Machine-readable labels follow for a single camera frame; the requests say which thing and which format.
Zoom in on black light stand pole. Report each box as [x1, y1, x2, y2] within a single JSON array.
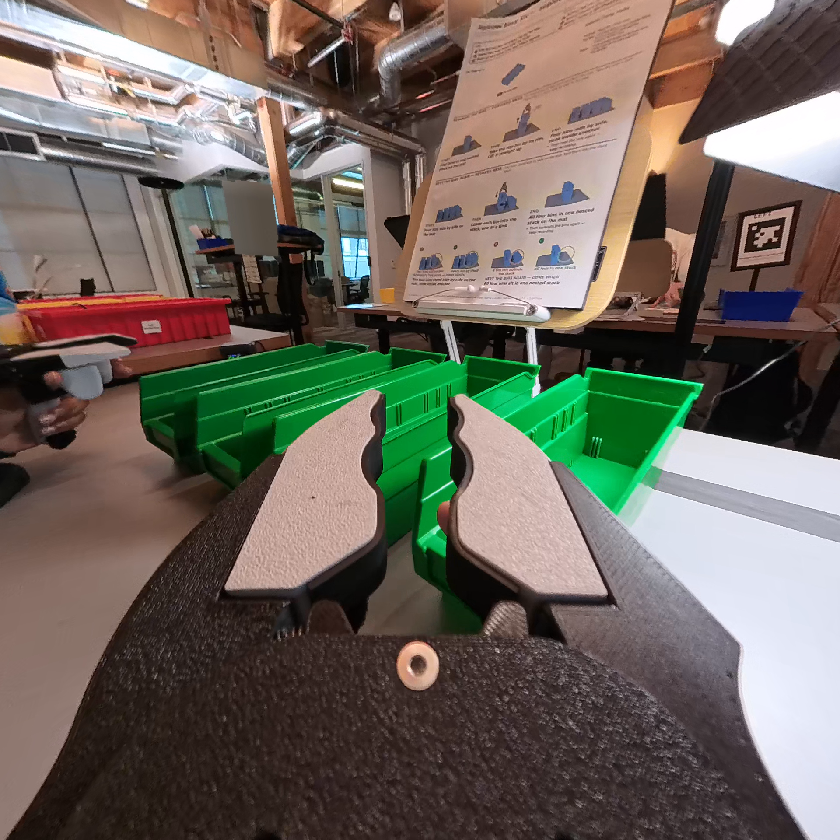
[[671, 161, 736, 378]]

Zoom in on wooden side table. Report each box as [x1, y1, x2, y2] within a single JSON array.
[[121, 326, 293, 376]]

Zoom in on black wall panel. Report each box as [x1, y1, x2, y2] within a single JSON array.
[[646, 169, 669, 242]]

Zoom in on black floor lamp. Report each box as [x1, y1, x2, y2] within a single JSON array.
[[138, 176, 196, 298]]

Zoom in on green plastic storage bin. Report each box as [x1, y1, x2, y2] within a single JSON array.
[[241, 357, 542, 549], [412, 367, 704, 585], [196, 348, 448, 490], [139, 340, 370, 475]]

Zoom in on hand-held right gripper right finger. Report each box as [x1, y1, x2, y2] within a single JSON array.
[[445, 394, 611, 611]]

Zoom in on red ribbed storage bin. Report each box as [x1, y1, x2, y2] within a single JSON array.
[[18, 295, 232, 350]]

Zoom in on framed marker poster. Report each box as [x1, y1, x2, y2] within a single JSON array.
[[728, 200, 803, 293]]

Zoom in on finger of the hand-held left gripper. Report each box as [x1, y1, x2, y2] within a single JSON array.
[[0, 333, 137, 362], [59, 346, 132, 370]]

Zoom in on wooden support post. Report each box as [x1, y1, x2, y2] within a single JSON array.
[[256, 97, 308, 345]]

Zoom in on silver ventilation duct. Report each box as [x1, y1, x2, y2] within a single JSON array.
[[377, 13, 460, 106]]

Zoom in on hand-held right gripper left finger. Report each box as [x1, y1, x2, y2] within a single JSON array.
[[223, 389, 389, 611]]

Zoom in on blue plastic bin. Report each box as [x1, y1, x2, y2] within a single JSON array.
[[717, 287, 805, 322]]

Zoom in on printed instruction sheet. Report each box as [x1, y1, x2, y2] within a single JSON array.
[[403, 0, 677, 309]]

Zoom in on grey standing panel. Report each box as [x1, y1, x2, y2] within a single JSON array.
[[222, 177, 280, 258]]

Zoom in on grey desk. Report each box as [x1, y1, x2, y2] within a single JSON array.
[[0, 354, 840, 840]]

